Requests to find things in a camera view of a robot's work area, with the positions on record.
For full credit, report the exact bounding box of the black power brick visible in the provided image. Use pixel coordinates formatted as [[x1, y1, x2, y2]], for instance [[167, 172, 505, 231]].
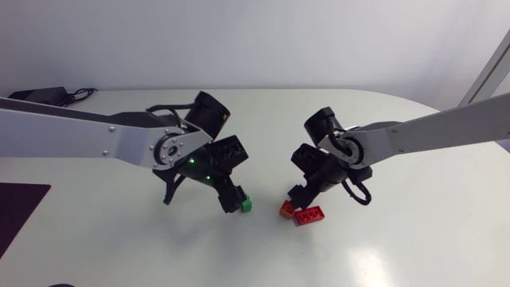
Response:
[[7, 86, 69, 107]]

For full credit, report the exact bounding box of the dark mat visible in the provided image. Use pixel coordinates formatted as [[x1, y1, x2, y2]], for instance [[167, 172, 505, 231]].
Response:
[[0, 182, 52, 259]]

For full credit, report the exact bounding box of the red toy brick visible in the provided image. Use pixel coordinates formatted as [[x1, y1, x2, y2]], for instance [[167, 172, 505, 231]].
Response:
[[293, 205, 326, 227]]

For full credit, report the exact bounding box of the orange toy brick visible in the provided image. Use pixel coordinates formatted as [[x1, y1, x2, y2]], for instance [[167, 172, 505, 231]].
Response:
[[279, 199, 297, 220]]

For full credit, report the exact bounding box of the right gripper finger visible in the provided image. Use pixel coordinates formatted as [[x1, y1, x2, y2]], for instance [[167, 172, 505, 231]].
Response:
[[287, 183, 320, 210]]

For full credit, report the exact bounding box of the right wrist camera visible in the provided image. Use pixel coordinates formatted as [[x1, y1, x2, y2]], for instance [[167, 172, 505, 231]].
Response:
[[290, 143, 326, 175]]

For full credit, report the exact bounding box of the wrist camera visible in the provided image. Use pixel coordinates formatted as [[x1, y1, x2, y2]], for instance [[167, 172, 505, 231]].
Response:
[[210, 135, 249, 175], [290, 143, 326, 175]]

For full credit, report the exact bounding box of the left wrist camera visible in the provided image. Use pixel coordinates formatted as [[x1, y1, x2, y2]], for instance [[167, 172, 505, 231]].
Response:
[[210, 135, 249, 175]]

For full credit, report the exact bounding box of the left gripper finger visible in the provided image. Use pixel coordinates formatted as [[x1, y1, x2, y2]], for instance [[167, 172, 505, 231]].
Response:
[[216, 175, 247, 214], [152, 167, 187, 206]]

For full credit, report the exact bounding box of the black power cable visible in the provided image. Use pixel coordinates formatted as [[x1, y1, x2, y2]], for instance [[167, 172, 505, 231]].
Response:
[[58, 87, 99, 108]]

